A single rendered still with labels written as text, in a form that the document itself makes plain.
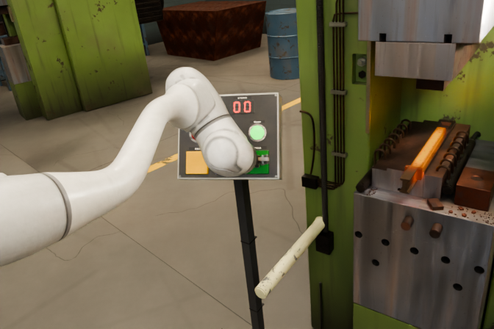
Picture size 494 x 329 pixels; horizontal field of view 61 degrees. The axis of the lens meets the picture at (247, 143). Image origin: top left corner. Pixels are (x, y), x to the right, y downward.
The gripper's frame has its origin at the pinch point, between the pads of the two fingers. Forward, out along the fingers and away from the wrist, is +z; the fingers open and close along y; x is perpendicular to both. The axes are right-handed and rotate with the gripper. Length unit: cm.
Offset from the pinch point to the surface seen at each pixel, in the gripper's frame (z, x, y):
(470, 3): -26, 35, 55
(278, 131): 3.9, 9.8, 6.7
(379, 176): 6.2, -4.5, 37.5
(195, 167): 3.1, -1.3, -20.5
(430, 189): 1, -8, 51
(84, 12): 308, 198, -265
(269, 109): 3.8, 16.9, 3.9
